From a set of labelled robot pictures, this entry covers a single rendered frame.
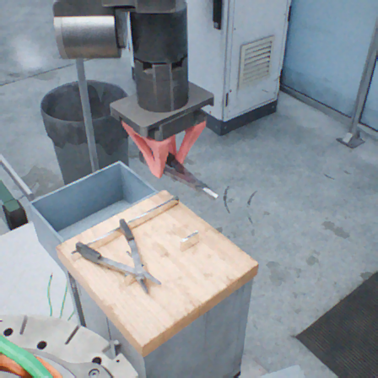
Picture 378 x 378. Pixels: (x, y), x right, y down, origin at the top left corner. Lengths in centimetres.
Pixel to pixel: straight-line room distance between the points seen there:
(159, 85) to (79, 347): 28
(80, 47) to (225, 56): 214
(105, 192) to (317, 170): 194
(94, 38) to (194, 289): 31
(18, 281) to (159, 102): 62
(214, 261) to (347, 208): 184
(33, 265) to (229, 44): 181
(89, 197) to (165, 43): 39
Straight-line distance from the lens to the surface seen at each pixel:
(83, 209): 79
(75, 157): 204
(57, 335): 53
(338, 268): 212
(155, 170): 55
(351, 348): 187
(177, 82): 49
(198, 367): 70
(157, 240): 64
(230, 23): 251
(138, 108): 51
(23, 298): 99
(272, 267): 205
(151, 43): 46
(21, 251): 107
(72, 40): 47
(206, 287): 59
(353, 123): 287
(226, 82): 264
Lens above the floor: 152
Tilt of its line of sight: 39 degrees down
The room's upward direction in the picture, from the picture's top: straight up
